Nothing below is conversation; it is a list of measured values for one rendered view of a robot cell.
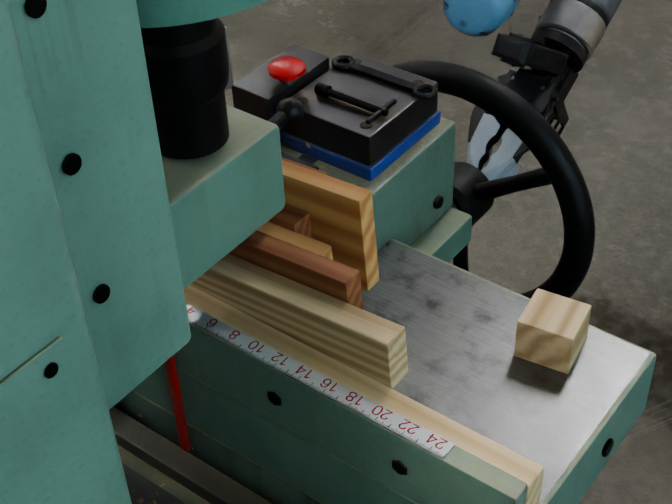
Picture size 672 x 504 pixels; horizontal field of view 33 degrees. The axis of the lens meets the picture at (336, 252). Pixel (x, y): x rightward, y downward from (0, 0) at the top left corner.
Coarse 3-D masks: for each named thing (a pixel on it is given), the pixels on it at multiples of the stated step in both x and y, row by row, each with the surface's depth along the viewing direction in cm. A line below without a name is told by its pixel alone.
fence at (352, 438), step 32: (192, 352) 78; (224, 352) 75; (224, 384) 77; (256, 384) 75; (288, 384) 72; (288, 416) 74; (320, 416) 72; (352, 416) 69; (352, 448) 72; (384, 448) 69; (416, 448) 67; (384, 480) 71; (416, 480) 69; (448, 480) 67; (480, 480) 65; (512, 480) 65
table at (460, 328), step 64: (384, 256) 89; (448, 256) 96; (448, 320) 83; (512, 320) 83; (192, 384) 80; (448, 384) 78; (512, 384) 78; (576, 384) 78; (640, 384) 79; (256, 448) 79; (320, 448) 74; (512, 448) 74; (576, 448) 73
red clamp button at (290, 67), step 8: (288, 56) 89; (272, 64) 88; (280, 64) 88; (288, 64) 88; (296, 64) 88; (304, 64) 88; (272, 72) 87; (280, 72) 87; (288, 72) 87; (296, 72) 87; (304, 72) 88; (280, 80) 88; (288, 80) 87
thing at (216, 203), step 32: (256, 128) 73; (192, 160) 70; (224, 160) 70; (256, 160) 73; (192, 192) 68; (224, 192) 71; (256, 192) 74; (192, 224) 70; (224, 224) 72; (256, 224) 75; (192, 256) 71
